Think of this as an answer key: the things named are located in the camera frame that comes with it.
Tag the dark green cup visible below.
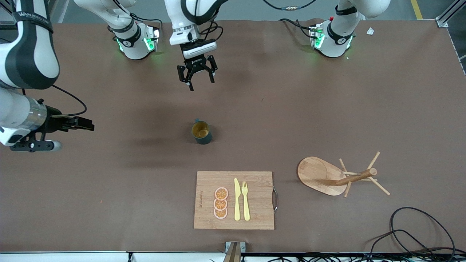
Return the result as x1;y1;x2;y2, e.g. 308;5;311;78
191;118;213;145

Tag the wooden cup rack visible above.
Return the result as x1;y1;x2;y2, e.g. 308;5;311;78
297;151;391;198

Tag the brown table cover mat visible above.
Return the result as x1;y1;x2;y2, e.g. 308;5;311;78
0;19;466;253

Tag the bamboo cutting board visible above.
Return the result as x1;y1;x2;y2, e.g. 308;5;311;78
193;171;278;230

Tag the yellow plastic knife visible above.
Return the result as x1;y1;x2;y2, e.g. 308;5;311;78
234;178;241;221

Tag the yellow plastic fork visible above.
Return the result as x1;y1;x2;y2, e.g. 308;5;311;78
241;181;251;222

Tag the black right base cable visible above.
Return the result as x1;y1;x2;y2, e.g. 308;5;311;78
114;0;163;37

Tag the black base cable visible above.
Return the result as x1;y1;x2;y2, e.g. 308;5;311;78
279;18;314;39
114;0;163;37

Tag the black left base cable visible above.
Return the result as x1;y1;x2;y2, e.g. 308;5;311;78
279;18;314;39

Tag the metal bracket with post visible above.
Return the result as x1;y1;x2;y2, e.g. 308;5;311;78
224;241;246;262

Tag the black cable loop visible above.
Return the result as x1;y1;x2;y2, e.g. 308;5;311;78
370;207;456;262

